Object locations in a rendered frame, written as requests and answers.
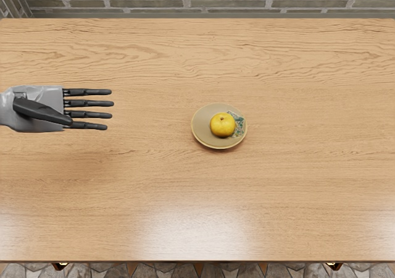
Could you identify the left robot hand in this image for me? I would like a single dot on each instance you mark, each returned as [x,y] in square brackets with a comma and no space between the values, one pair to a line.
[46,100]

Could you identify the tan patterned plate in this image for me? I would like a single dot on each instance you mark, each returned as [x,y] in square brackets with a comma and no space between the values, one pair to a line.
[202,129]

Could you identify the yellow round fruit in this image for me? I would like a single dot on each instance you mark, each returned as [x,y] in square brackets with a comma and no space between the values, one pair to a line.
[222,125]

